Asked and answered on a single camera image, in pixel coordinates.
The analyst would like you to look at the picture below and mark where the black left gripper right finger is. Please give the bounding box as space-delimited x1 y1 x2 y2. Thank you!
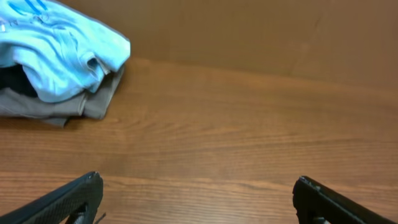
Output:
293 176 396 224

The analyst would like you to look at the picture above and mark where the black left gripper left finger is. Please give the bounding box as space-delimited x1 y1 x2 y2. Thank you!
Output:
1 171 103 224

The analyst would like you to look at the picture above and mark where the light blue t-shirt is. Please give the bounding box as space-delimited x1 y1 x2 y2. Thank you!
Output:
1 0 131 103

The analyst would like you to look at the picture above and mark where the folded grey garment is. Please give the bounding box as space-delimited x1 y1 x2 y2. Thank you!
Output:
1 66 125 127

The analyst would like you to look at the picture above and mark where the folded black garment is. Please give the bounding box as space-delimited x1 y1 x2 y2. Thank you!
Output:
1 65 37 98

